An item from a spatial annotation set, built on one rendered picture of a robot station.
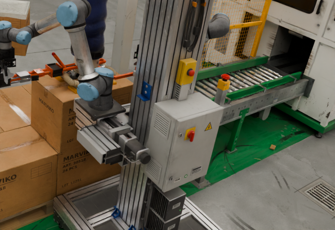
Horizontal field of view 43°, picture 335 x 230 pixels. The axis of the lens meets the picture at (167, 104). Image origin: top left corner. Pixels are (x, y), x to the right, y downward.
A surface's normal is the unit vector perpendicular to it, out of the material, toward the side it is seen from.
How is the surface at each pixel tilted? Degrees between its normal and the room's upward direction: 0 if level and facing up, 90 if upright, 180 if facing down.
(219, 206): 0
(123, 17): 90
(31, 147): 0
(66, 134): 90
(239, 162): 0
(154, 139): 90
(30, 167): 90
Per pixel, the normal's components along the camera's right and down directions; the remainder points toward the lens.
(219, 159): 0.16, -0.87
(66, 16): -0.36, 0.28
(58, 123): -0.71, 0.22
